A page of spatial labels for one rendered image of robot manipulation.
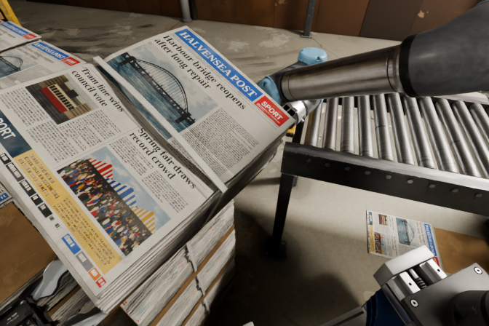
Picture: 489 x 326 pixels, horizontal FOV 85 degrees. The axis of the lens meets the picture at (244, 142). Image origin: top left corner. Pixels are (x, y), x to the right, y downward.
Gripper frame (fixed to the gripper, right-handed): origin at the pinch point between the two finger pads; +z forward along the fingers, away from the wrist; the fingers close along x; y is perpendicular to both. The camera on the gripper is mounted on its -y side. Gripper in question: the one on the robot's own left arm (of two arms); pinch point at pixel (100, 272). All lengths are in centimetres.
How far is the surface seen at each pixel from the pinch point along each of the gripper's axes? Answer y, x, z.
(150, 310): -24.0, -10.6, 2.0
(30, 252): -52, 30, -14
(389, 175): -7, -36, 75
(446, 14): -58, -21, 406
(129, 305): -14.4, -6.6, -0.4
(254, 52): -149, 112, 245
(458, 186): 0, -52, 83
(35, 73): -15, 61, 17
